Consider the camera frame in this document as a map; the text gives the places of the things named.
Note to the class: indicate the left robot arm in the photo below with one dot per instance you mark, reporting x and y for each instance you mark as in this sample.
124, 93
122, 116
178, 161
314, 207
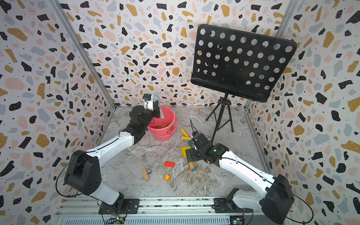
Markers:
83, 171

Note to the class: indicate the red rectangular block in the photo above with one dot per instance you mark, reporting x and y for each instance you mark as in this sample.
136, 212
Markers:
169, 164

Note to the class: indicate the black perforated music stand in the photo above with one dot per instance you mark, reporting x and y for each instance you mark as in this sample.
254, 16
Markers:
239, 63

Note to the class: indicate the wooden rectangular block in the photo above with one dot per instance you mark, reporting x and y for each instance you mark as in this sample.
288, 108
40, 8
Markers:
145, 174

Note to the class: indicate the yellow scoop yellow handle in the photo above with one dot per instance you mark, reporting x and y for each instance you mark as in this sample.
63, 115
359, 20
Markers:
185, 152

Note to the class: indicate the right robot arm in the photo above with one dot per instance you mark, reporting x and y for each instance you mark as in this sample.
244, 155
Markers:
274, 194

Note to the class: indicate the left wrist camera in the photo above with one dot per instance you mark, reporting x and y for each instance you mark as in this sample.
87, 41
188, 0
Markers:
148, 102

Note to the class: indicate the teal rake yellow handle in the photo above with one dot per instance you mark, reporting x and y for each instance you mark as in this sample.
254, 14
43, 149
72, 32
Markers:
190, 143
184, 132

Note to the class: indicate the orange cube block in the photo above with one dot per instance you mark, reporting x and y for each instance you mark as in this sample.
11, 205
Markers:
167, 177

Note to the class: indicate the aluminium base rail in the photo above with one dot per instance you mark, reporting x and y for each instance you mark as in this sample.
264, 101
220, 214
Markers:
159, 211

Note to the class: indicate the pink plastic bucket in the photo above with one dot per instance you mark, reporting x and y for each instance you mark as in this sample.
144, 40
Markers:
163, 129

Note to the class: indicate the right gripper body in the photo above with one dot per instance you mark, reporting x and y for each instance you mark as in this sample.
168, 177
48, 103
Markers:
195, 155

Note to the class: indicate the light blue garden fork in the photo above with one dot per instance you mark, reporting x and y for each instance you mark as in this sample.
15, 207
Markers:
157, 98

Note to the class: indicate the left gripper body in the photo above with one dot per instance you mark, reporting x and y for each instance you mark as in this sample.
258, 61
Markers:
149, 116

